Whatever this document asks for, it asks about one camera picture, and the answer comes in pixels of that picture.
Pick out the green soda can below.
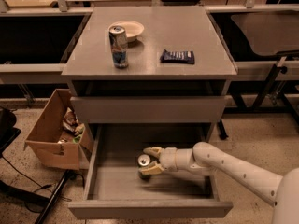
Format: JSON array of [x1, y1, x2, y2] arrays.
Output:
[[137, 154, 151, 180]]

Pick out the black chair at left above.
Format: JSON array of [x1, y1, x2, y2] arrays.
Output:
[[0, 107, 21, 157]]

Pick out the dark blue snack packet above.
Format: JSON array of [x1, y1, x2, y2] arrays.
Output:
[[160, 49, 195, 64]]

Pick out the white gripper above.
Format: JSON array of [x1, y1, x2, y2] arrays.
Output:
[[139, 147, 178, 175]]

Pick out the white shallow bowl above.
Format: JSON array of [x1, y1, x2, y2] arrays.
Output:
[[112, 21, 144, 43]]

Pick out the open cardboard box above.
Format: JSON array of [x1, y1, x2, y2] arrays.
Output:
[[25, 89, 93, 170]]

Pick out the open grey middle drawer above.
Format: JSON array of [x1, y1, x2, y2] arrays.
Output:
[[69, 124, 233, 219]]

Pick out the tall blue silver can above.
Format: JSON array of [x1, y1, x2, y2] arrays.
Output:
[[108, 25, 128, 69]]

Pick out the grey chair at right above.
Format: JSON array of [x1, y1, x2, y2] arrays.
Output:
[[231, 10, 299, 111]]

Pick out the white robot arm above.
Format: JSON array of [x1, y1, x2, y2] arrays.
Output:
[[137, 142, 299, 224]]

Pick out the black stand leg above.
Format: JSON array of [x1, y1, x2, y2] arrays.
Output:
[[35, 170, 74, 224]]

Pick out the closed grey top drawer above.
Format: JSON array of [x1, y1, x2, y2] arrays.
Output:
[[71, 96, 225, 123]]

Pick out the grey drawer cabinet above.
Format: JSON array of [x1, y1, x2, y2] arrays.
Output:
[[63, 7, 236, 140]]

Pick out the snack wrappers in box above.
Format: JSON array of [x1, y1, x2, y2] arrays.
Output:
[[59, 107, 85, 143]]

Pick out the grey desk frame rail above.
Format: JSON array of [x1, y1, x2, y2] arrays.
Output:
[[0, 7, 93, 84]]

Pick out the black floor cable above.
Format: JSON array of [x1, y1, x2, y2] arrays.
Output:
[[0, 155, 86, 214]]

